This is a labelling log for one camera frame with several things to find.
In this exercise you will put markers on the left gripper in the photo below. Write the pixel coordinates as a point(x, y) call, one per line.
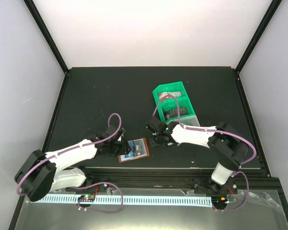
point(124, 150)

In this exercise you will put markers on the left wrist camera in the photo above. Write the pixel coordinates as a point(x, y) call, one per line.
point(119, 137)

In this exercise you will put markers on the green middle bin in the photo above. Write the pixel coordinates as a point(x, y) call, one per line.
point(171, 103)

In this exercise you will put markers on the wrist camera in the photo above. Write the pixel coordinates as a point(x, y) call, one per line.
point(119, 137)
point(153, 127)

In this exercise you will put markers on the green bin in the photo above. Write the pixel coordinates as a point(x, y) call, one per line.
point(176, 89)
point(171, 103)

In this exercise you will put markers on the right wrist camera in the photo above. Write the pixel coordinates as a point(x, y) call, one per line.
point(153, 127)

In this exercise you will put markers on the left circuit board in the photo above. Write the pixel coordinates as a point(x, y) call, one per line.
point(87, 198)

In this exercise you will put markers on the right circuit board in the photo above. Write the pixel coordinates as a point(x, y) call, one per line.
point(225, 200)

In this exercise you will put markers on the red white cards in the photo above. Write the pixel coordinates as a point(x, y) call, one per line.
point(167, 94)

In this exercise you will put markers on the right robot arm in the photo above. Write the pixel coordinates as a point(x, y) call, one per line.
point(229, 147)

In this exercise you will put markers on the black cards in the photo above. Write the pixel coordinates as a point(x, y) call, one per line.
point(174, 113)

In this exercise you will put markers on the circuit board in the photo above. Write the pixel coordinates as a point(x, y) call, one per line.
point(225, 200)
point(87, 198)

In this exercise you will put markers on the black frame post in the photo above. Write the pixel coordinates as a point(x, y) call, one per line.
point(271, 10)
point(46, 34)

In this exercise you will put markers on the green upper bin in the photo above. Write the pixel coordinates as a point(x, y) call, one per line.
point(176, 89)

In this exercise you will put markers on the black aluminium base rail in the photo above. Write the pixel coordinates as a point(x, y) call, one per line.
point(174, 178)

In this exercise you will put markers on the white bin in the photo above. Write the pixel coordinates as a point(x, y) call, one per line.
point(191, 120)

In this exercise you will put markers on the left black frame post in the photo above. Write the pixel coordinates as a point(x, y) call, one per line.
point(46, 34)

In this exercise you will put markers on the right black frame post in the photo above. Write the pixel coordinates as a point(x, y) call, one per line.
point(271, 10)

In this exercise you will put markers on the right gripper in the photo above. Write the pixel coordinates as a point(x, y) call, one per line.
point(152, 143)

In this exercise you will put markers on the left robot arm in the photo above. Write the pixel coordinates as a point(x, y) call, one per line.
point(42, 172)

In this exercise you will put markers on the white slotted cable duct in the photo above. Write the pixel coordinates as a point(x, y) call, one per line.
point(140, 200)

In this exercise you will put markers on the brown leather card holder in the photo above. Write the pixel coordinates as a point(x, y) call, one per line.
point(125, 158)

